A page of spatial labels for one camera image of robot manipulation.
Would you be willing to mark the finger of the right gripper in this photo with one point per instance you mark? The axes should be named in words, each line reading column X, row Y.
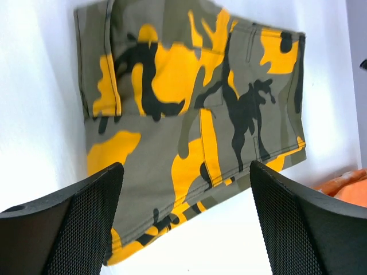
column 363, row 65

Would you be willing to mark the folded orange trousers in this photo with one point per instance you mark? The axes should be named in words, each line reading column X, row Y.
column 349, row 187

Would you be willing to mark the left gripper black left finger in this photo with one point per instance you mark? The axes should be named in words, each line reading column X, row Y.
column 65, row 232

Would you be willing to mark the camouflage trousers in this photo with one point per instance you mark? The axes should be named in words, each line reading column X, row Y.
column 185, row 95

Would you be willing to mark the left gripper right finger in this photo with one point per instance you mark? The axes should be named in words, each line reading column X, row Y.
column 305, row 231

